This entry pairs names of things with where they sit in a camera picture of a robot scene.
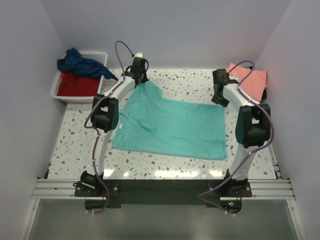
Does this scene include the teal t-shirt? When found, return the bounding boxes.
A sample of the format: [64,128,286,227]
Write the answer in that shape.
[111,81,227,160]

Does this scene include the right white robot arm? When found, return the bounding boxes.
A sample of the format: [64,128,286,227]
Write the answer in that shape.
[211,69,272,197]

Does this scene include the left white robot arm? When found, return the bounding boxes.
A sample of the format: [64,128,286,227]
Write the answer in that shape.
[80,52,149,196]

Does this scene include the folded salmon pink t-shirt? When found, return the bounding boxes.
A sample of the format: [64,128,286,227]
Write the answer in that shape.
[226,63,267,102]

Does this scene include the folded black t-shirt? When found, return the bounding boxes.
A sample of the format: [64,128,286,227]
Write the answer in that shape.
[244,66,269,101]

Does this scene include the navy blue t-shirt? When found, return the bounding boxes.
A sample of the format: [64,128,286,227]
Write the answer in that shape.
[57,48,118,81]

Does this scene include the red t-shirt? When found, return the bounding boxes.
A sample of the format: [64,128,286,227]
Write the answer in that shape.
[57,72,101,97]

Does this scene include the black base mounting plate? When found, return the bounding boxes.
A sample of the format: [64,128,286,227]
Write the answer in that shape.
[73,179,253,212]

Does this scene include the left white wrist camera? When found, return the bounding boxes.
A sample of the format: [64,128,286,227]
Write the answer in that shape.
[134,52,144,58]

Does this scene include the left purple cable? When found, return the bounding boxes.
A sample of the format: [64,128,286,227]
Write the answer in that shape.
[83,40,136,215]

